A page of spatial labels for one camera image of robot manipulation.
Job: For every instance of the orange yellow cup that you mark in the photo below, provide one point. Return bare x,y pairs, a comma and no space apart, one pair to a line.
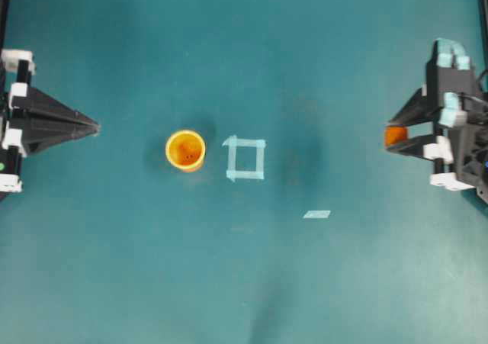
185,150

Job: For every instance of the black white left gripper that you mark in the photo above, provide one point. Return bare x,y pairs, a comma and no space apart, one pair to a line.
17,68

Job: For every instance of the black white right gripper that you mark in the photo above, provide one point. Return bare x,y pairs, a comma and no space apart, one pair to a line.
456,104

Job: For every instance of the small light blue tape piece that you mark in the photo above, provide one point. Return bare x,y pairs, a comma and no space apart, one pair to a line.
315,214

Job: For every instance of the orange block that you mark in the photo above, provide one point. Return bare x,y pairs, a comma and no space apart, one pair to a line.
394,135

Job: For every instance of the light blue tape square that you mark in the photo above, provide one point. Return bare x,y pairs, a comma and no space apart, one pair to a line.
246,158

